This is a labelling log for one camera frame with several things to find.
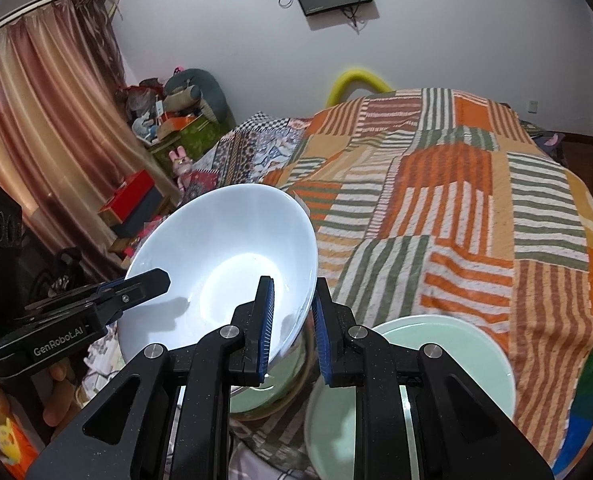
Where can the grey plush toy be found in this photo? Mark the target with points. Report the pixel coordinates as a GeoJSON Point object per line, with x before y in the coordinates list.
{"type": "Point", "coordinates": [206, 85]}

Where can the pink bunny toy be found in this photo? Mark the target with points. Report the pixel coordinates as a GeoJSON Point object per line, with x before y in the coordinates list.
{"type": "Point", "coordinates": [180, 162]}

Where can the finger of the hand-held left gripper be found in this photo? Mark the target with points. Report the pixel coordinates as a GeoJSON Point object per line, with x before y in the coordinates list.
{"type": "Point", "coordinates": [109, 287]}
{"type": "Point", "coordinates": [141, 287]}

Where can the pink bowl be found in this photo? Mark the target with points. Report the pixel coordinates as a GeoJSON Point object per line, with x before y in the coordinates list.
{"type": "Point", "coordinates": [256, 414]}

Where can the dark purple cloth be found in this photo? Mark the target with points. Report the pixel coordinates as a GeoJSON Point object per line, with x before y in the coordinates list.
{"type": "Point", "coordinates": [546, 135]}

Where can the yellow foam tube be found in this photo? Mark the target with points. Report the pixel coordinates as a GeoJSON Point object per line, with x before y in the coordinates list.
{"type": "Point", "coordinates": [356, 75]}

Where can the patterned blanket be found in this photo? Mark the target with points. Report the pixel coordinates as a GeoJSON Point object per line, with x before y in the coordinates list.
{"type": "Point", "coordinates": [256, 150]}

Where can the green bowl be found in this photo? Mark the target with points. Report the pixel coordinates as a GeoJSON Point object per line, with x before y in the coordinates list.
{"type": "Point", "coordinates": [264, 395]}

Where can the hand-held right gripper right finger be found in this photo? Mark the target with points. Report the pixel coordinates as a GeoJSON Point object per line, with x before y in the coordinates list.
{"type": "Point", "coordinates": [321, 335]}

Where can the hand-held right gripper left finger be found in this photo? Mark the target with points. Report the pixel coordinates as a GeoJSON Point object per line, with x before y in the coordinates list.
{"type": "Point", "coordinates": [266, 325]}

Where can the white bowl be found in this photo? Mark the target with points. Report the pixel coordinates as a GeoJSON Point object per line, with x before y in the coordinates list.
{"type": "Point", "coordinates": [216, 250]}

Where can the wall outlet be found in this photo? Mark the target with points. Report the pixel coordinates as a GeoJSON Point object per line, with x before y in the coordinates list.
{"type": "Point", "coordinates": [533, 106]}

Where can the red box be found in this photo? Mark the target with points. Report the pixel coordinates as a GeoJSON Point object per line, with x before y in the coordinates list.
{"type": "Point", "coordinates": [131, 197]}

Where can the person's left hand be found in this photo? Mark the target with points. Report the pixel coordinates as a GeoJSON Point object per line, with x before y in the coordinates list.
{"type": "Point", "coordinates": [59, 405]}

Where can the brown striped curtain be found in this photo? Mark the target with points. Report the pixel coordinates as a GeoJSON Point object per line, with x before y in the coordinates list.
{"type": "Point", "coordinates": [51, 110]}

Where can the green box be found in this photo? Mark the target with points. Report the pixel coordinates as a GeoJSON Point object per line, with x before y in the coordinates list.
{"type": "Point", "coordinates": [191, 140]}

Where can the green plate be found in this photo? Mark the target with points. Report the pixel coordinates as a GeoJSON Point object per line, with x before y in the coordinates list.
{"type": "Point", "coordinates": [426, 360]}

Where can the dark grey box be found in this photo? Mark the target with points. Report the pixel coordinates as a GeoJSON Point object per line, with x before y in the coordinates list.
{"type": "Point", "coordinates": [146, 215]}

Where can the striped patchwork quilt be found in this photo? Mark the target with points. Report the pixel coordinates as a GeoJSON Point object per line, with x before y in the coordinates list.
{"type": "Point", "coordinates": [451, 210]}

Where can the pile of assorted toys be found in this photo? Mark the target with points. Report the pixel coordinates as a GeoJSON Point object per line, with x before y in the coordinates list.
{"type": "Point", "coordinates": [141, 120]}

